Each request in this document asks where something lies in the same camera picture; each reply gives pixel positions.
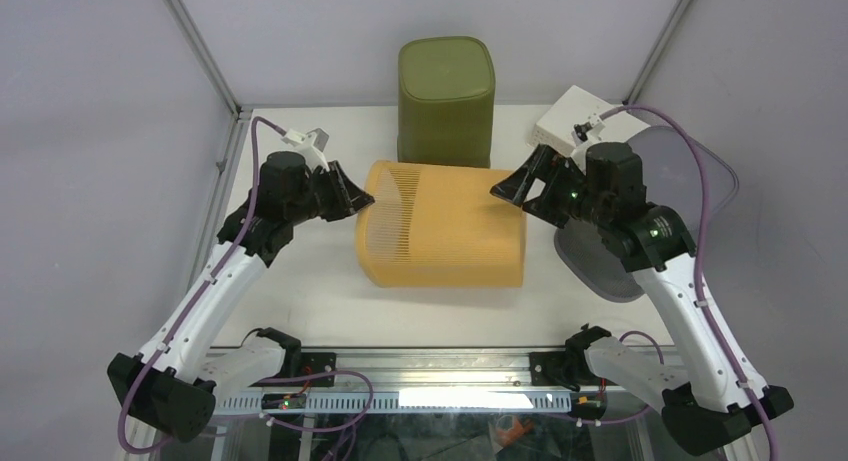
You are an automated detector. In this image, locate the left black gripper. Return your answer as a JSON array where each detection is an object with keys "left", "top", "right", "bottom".
[{"left": 288, "top": 162, "right": 375, "bottom": 226}]

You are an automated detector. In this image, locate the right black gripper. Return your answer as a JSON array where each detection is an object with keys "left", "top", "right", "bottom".
[{"left": 487, "top": 145, "right": 610, "bottom": 230}]

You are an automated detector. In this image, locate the white perforated plastic basket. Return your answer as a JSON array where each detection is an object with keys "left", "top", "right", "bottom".
[{"left": 527, "top": 85, "right": 650, "bottom": 155}]

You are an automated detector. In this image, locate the yellow slatted waste bin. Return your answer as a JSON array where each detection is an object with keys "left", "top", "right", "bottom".
[{"left": 354, "top": 160, "right": 527, "bottom": 288}]

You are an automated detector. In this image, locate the grey slatted waste bin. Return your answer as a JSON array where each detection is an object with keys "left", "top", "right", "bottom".
[{"left": 554, "top": 126, "right": 739, "bottom": 303}]

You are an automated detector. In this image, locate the green slatted waste bin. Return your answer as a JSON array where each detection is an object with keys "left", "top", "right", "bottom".
[{"left": 396, "top": 36, "right": 496, "bottom": 168}]

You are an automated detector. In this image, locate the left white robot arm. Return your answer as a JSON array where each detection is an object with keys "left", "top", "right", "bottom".
[{"left": 107, "top": 151, "right": 374, "bottom": 443}]

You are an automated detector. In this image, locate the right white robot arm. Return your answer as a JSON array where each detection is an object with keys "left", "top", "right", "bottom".
[{"left": 490, "top": 142, "right": 794, "bottom": 456}]

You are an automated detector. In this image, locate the orange object under table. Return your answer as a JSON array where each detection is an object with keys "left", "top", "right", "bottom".
[{"left": 494, "top": 414, "right": 534, "bottom": 448}]

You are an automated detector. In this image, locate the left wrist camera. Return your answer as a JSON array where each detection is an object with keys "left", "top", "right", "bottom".
[{"left": 282, "top": 128, "right": 329, "bottom": 171}]

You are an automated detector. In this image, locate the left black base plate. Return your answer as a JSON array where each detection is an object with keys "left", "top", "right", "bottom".
[{"left": 253, "top": 351, "right": 338, "bottom": 389}]

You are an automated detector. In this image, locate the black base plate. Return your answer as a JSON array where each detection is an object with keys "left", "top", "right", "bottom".
[
  {"left": 253, "top": 351, "right": 338, "bottom": 389},
  {"left": 528, "top": 349, "right": 601, "bottom": 391}
]

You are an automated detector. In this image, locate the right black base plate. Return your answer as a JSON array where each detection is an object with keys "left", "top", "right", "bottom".
[{"left": 528, "top": 349, "right": 601, "bottom": 391}]

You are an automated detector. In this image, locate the white slotted cable duct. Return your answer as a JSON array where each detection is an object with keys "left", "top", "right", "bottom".
[{"left": 216, "top": 388, "right": 572, "bottom": 416}]

